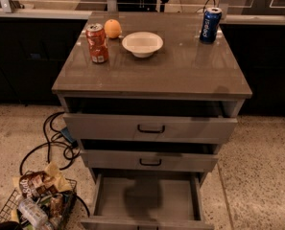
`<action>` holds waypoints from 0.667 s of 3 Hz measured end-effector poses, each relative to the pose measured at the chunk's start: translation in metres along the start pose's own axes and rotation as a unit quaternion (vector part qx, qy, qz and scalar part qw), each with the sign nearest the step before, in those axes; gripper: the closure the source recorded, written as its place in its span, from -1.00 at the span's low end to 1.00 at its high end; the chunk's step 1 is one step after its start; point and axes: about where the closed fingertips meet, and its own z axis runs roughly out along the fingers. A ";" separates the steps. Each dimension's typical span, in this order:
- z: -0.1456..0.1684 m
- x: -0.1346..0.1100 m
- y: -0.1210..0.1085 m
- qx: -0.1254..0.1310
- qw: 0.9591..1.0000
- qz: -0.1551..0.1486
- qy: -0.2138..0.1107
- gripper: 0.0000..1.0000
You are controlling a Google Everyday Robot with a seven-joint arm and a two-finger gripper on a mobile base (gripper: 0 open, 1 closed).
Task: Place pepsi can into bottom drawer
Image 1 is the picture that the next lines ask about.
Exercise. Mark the clear plastic bottle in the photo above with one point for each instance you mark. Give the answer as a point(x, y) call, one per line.
point(32, 212)

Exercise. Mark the blue pepsi can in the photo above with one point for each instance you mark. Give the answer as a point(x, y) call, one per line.
point(210, 24)

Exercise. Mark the black wire basket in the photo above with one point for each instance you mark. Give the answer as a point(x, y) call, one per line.
point(57, 207)

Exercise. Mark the orange fruit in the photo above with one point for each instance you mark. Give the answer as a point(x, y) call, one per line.
point(112, 28)

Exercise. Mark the orange soda can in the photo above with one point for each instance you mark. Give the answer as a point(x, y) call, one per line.
point(97, 42)

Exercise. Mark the bottom drawer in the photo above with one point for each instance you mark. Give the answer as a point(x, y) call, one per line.
point(147, 201)

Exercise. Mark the white bowl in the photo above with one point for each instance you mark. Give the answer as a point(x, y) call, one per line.
point(142, 44)

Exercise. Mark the middle drawer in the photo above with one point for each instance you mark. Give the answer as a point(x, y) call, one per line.
point(143, 160)

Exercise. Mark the brown snack bag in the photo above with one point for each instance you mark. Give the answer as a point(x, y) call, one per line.
point(37, 184)

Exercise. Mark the grey drawer cabinet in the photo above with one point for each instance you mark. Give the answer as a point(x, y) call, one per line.
point(185, 78)

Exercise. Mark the drawer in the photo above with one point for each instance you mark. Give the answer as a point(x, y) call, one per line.
point(143, 160)
point(150, 128)
point(147, 201)

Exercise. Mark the top drawer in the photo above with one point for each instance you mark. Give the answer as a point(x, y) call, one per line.
point(150, 128)

